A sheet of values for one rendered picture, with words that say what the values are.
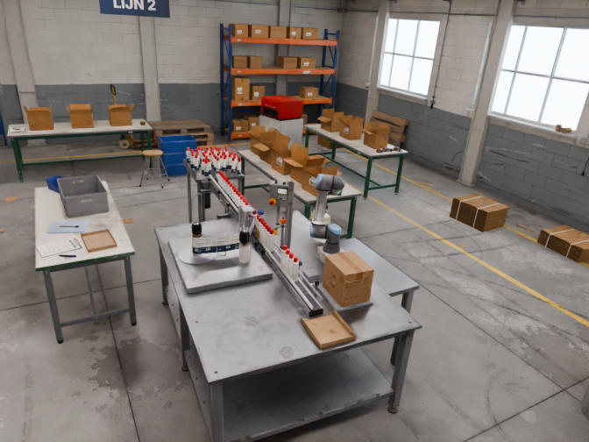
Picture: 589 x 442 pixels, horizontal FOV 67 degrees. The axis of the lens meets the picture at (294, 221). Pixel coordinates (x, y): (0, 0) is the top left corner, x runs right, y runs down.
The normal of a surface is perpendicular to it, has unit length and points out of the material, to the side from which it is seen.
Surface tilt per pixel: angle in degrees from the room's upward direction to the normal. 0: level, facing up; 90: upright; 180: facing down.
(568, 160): 90
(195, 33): 90
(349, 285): 90
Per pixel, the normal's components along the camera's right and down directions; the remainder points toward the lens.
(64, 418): 0.06, -0.91
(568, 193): -0.88, 0.15
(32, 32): 0.47, 0.39
